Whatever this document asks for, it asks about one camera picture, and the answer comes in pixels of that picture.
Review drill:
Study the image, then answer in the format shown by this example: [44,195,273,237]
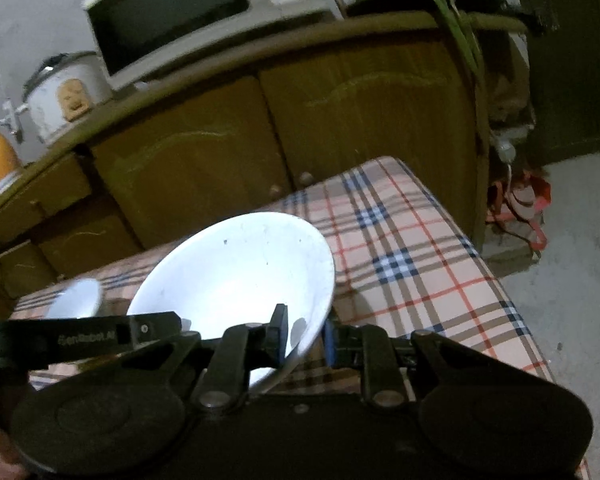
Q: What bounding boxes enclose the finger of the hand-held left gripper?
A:
[126,311,184,350]

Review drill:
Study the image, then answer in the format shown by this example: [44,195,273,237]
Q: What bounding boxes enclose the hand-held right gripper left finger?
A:
[114,304,289,409]

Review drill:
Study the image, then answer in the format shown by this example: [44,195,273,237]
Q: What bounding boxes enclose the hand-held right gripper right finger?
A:
[322,322,487,407]

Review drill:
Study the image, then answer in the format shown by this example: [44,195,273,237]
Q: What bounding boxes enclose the deep white bowl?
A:
[44,278,104,320]

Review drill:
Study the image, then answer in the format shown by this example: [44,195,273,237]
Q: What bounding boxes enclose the wide white bowl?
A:
[127,212,337,395]

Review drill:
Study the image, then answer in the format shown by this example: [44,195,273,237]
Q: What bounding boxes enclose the plaid tablecloth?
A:
[10,156,592,480]

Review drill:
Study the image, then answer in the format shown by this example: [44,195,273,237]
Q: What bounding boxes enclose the wooden cabinet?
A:
[0,10,532,322]

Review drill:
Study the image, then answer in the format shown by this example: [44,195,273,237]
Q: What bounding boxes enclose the white rice cooker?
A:
[19,51,114,147]

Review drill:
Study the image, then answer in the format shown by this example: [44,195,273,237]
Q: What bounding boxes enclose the white plug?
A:
[495,132,517,164]

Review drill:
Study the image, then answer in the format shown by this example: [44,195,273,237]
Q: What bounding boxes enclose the white microwave oven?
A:
[81,0,337,92]

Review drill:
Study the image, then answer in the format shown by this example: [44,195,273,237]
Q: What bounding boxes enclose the green vegetable bunch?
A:
[350,0,487,92]

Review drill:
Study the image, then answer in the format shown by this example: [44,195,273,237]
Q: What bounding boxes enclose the green door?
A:
[509,0,600,167]

